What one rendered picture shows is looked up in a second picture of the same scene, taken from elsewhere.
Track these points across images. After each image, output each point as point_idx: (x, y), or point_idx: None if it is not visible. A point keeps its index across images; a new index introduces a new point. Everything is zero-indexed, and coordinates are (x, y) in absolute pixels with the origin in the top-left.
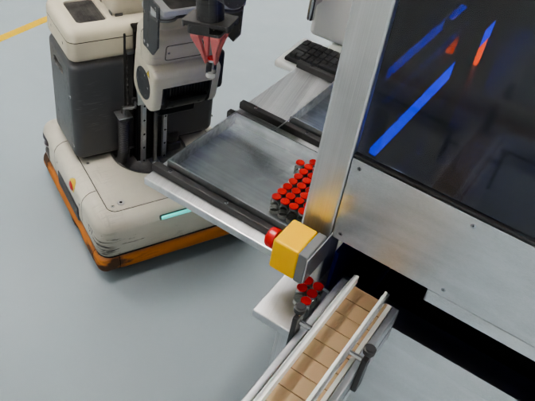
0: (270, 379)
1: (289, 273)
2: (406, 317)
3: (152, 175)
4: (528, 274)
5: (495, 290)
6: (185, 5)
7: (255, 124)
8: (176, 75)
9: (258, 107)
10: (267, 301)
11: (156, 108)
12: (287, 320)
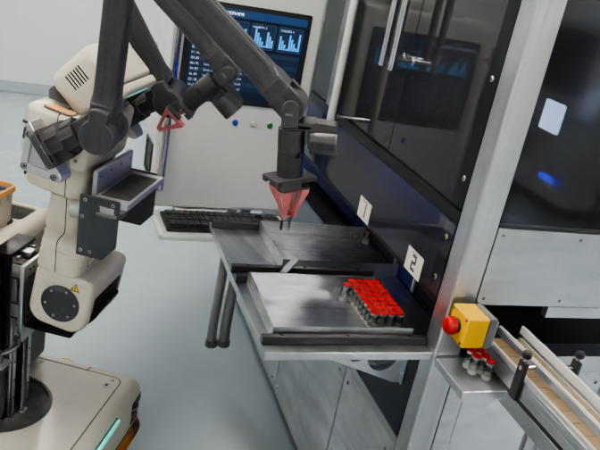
0: (557, 411)
1: (480, 343)
2: None
3: (267, 348)
4: None
5: (593, 279)
6: (131, 195)
7: (273, 275)
8: (104, 279)
9: (249, 264)
10: (460, 382)
11: (86, 325)
12: (485, 386)
